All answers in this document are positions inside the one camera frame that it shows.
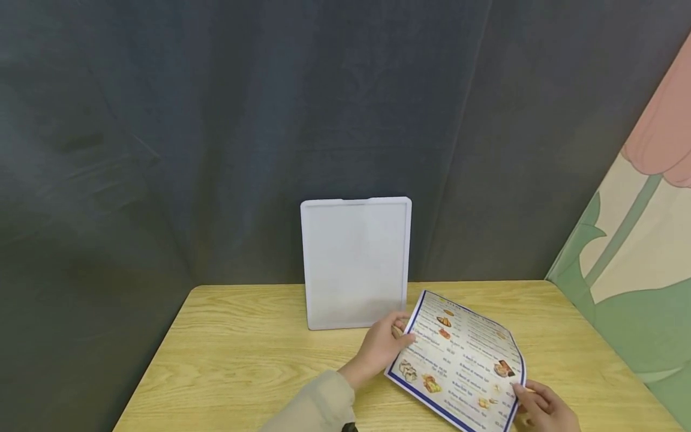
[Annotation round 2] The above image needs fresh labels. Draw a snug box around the blue bordered menu sheet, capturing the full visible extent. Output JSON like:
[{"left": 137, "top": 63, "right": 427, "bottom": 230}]
[{"left": 383, "top": 289, "right": 528, "bottom": 432}]

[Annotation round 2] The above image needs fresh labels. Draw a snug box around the white plastic sign board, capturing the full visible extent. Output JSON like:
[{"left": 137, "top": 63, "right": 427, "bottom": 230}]
[{"left": 300, "top": 196, "right": 413, "bottom": 332}]

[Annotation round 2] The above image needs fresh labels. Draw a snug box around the person's left hand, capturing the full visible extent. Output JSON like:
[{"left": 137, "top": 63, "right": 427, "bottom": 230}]
[{"left": 353, "top": 312, "right": 417, "bottom": 386}]

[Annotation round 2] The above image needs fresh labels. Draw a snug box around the person's left forearm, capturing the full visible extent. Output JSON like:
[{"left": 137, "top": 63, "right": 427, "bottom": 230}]
[{"left": 258, "top": 367, "right": 373, "bottom": 432}]

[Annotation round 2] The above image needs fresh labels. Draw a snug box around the person's right hand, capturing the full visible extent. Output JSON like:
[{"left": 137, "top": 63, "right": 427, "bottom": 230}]
[{"left": 510, "top": 380, "right": 583, "bottom": 432}]

